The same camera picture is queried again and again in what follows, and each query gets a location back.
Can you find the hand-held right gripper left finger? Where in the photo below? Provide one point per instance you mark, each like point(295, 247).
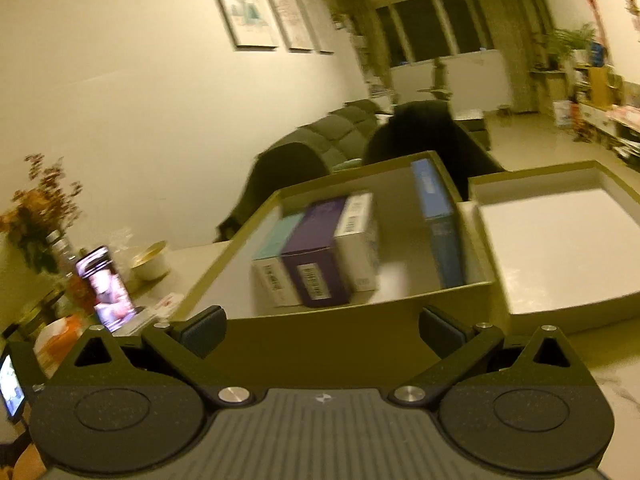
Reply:
point(205, 332)

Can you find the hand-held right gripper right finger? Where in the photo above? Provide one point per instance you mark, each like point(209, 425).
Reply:
point(440, 332)

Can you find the small white red-dot box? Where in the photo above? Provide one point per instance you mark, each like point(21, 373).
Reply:
point(166, 301)

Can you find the teal medicine box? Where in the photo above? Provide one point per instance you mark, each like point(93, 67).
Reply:
point(275, 270)

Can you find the deep cardboard box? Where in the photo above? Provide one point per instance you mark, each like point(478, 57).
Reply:
point(310, 340)

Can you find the purple medicine box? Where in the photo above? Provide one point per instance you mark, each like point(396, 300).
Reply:
point(317, 255)

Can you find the white marble desktop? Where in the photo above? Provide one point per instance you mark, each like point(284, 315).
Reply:
point(195, 260)

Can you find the orange tissue box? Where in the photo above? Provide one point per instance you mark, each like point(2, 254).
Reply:
point(60, 342)

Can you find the white bowl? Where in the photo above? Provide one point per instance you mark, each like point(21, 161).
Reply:
point(150, 262)

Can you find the smartphone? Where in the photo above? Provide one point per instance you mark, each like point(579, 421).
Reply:
point(107, 290)

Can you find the clear glass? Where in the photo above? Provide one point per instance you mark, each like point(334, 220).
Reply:
point(120, 242)

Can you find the plastic bottle orange label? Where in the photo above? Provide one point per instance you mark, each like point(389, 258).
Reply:
point(70, 270)

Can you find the shallow cardboard box lid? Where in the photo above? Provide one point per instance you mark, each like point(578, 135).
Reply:
point(550, 245)

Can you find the dried flower bouquet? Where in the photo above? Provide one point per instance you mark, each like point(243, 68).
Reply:
point(40, 210)

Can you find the dining chair with black coat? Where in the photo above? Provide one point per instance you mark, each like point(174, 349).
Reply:
point(420, 135)

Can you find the dark green sofa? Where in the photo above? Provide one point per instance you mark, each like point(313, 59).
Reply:
point(340, 125)

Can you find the small stool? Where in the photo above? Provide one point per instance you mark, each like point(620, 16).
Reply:
point(505, 110)

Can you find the low white cabinet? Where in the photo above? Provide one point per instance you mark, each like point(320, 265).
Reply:
point(615, 115)

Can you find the patterned curtain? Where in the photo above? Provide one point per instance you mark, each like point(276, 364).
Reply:
point(515, 40)

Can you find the window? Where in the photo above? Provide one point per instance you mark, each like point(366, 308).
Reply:
point(430, 25)

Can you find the potted plant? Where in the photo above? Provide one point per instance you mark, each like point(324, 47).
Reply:
point(570, 42)

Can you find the framed wall picture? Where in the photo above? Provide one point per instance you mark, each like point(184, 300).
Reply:
point(317, 25)
point(290, 17)
point(245, 5)

